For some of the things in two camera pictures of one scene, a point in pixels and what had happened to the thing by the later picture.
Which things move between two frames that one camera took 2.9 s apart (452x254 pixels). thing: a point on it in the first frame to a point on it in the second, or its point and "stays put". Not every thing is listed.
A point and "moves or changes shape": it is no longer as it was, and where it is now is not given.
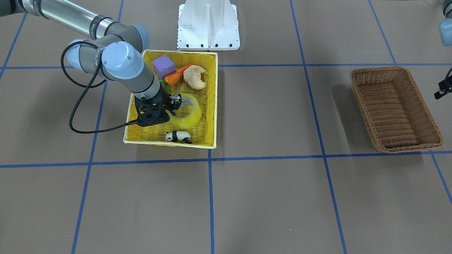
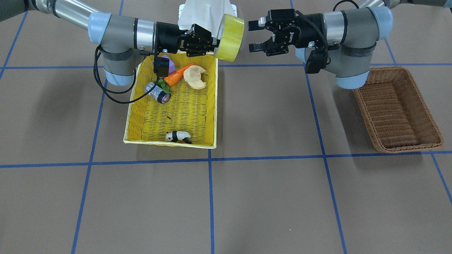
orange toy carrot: [172, 79] stays put
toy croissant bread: [192, 74] stays put
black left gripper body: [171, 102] to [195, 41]
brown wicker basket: [396, 116] stays put
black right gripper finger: [445, 85] to [291, 28]
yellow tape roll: [189, 121] moves or changes shape
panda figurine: [174, 136] stays put
